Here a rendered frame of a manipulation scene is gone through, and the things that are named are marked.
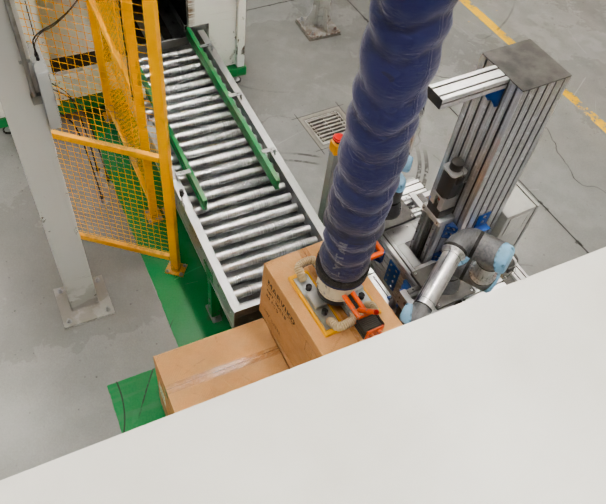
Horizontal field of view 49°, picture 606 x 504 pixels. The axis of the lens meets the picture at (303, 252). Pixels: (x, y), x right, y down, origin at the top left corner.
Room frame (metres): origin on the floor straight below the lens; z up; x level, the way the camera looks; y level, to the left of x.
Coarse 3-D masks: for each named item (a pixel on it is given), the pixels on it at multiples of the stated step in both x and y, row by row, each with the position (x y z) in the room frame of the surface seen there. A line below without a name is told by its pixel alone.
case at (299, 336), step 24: (264, 264) 1.76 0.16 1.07; (288, 264) 1.78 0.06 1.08; (312, 264) 1.80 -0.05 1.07; (264, 288) 1.74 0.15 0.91; (288, 288) 1.65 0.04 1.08; (264, 312) 1.72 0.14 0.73; (288, 312) 1.57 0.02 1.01; (336, 312) 1.57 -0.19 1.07; (384, 312) 1.61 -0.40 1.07; (288, 336) 1.54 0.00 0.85; (312, 336) 1.43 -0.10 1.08; (336, 336) 1.45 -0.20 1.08; (360, 336) 1.46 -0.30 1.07
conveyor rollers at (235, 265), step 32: (192, 64) 3.75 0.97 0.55; (192, 96) 3.45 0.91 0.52; (224, 128) 3.20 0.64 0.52; (224, 160) 2.91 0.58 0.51; (256, 160) 2.93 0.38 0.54; (224, 192) 2.63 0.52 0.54; (256, 192) 2.66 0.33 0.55; (288, 192) 2.70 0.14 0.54; (224, 224) 2.37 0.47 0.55; (288, 224) 2.46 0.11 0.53; (224, 256) 2.16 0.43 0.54; (256, 256) 2.18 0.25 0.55; (256, 288) 1.98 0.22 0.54
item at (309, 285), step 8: (296, 280) 1.68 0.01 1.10; (312, 280) 1.70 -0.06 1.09; (296, 288) 1.64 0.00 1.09; (304, 288) 1.65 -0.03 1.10; (312, 288) 1.66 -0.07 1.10; (304, 296) 1.61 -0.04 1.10; (304, 304) 1.57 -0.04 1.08; (312, 304) 1.57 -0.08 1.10; (328, 304) 1.59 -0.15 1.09; (312, 312) 1.53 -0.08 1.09; (320, 312) 1.54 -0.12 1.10; (328, 312) 1.54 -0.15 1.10; (320, 320) 1.50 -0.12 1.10; (320, 328) 1.46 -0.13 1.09; (328, 328) 1.46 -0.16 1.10; (328, 336) 1.44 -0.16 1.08
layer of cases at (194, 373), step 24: (216, 336) 1.65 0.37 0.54; (240, 336) 1.67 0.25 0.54; (264, 336) 1.69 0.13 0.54; (168, 360) 1.47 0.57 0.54; (192, 360) 1.49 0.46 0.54; (216, 360) 1.51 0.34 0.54; (240, 360) 1.54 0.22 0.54; (264, 360) 1.56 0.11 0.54; (288, 360) 1.58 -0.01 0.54; (168, 384) 1.35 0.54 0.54; (192, 384) 1.37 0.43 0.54; (216, 384) 1.39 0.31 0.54; (240, 384) 1.41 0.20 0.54; (168, 408) 1.32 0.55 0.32
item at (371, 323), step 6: (360, 318) 1.46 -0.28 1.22; (366, 318) 1.47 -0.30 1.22; (372, 318) 1.47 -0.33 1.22; (378, 318) 1.48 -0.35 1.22; (360, 324) 1.43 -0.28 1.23; (366, 324) 1.44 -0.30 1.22; (372, 324) 1.44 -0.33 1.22; (378, 324) 1.45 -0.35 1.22; (384, 324) 1.45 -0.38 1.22; (360, 330) 1.42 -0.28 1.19; (366, 330) 1.41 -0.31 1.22; (372, 330) 1.41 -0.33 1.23; (366, 336) 1.39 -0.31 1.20
